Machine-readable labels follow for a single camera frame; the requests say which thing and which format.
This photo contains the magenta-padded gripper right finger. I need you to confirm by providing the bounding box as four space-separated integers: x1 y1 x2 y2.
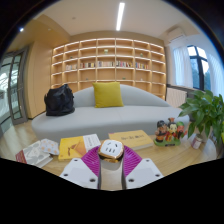
121 145 165 190

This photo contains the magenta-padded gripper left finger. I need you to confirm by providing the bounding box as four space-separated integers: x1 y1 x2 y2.
59 145 102 190

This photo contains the white charger with copper rim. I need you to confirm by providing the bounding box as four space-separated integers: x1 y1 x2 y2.
98 139 125 191

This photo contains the yellow and white book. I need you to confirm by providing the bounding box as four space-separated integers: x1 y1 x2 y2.
58 133 102 162

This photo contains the thick yellow book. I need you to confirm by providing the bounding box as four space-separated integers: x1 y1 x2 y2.
108 129 154 151

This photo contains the floral fabric pouch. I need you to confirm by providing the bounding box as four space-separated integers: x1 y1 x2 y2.
39 138 60 156

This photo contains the three-figure colourful figurine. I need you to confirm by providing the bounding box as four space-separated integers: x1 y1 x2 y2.
153 117 187 148

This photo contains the grey and red book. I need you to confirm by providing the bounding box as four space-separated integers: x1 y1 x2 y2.
14 139 54 169

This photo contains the grey curved sofa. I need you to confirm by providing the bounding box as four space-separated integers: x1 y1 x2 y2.
31 83 190 143

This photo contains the small white jar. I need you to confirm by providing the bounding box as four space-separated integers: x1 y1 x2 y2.
190 134 204 150

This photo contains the black bag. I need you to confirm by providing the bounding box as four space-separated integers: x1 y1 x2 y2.
43 83 76 117

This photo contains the white radiator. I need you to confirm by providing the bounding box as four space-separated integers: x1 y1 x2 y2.
165 87 188 108

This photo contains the yellow square cushion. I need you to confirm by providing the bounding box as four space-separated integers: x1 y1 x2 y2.
91 81 125 109

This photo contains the potted green plant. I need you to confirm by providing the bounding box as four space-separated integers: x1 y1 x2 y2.
178 89 224 143

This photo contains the glass door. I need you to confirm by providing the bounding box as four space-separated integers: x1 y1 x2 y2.
0 48 29 126

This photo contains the dark-framed window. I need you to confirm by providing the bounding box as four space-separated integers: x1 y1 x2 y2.
186 44 211 92

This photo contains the white air conditioner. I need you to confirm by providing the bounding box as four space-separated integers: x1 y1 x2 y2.
166 28 186 43

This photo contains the long ceiling light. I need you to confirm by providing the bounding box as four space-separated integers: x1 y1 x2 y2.
115 2 126 32

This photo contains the wooden wall shelf unit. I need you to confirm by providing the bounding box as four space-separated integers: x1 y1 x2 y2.
50 37 167 100

